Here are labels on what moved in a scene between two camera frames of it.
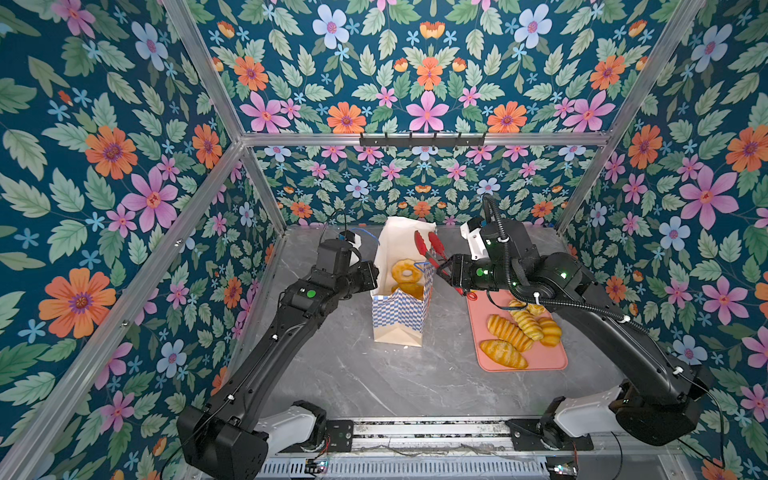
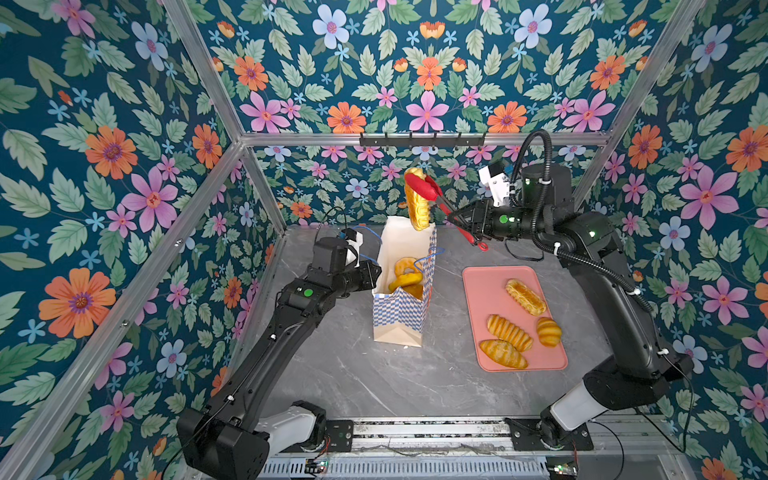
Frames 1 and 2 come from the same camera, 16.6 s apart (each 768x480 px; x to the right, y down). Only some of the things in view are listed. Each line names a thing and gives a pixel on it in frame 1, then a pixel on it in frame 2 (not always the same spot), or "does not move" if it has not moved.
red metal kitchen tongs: [437, 246] -> [425, 187]
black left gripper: [371, 273] does not move
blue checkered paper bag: [398, 320] does not move
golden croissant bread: [503, 352] does not move
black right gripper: [458, 270] -> [482, 212]
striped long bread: [529, 324] -> [418, 205]
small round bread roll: [551, 332] does not move
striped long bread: [509, 332] does not move
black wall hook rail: [422, 141] does not move
